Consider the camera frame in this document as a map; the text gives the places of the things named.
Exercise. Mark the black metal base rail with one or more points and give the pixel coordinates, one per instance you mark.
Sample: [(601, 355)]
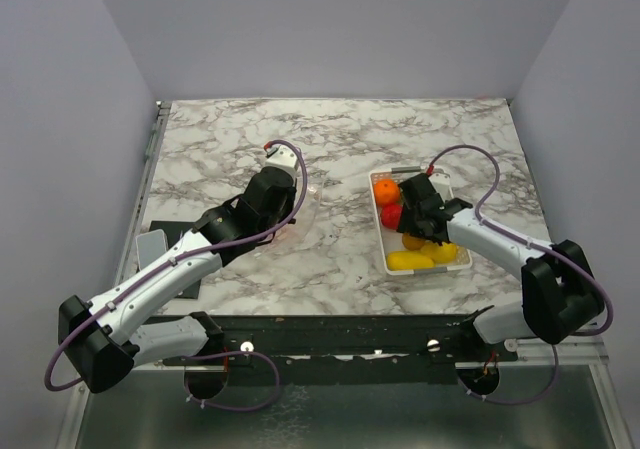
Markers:
[(341, 350)]

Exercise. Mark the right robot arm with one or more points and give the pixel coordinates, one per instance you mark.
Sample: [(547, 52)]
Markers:
[(558, 291)]

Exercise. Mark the grey rectangular box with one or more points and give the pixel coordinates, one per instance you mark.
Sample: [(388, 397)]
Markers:
[(149, 247)]

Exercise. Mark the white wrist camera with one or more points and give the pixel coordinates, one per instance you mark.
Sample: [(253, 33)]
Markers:
[(441, 183), (281, 157)]

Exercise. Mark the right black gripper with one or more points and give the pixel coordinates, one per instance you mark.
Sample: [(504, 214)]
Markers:
[(408, 223)]

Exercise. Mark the white perforated basket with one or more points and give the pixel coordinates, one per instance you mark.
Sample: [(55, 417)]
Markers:
[(391, 241)]

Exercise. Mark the orange-yellow toy fruit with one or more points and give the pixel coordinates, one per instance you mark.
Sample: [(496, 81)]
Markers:
[(412, 243)]

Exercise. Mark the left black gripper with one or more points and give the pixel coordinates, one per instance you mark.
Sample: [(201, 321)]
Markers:
[(291, 203)]

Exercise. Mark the yellow toy banana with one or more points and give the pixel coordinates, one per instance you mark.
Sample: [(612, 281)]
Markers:
[(408, 261)]

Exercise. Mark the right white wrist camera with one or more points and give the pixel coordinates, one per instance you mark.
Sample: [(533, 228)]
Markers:
[(441, 183)]

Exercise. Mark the red toy strawberry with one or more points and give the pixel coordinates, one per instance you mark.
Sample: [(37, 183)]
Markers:
[(390, 216)]

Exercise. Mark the yellow toy lemon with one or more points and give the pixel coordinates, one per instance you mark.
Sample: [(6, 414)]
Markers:
[(444, 253)]

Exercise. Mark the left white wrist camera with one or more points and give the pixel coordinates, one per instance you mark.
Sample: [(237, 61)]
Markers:
[(281, 157)]

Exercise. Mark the orange toy fruit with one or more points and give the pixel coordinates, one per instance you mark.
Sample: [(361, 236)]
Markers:
[(386, 192)]

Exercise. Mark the clear dotted zip bag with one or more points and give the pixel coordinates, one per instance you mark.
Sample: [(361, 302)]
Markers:
[(293, 236)]

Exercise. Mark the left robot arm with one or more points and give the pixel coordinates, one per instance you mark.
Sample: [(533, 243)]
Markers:
[(106, 337)]

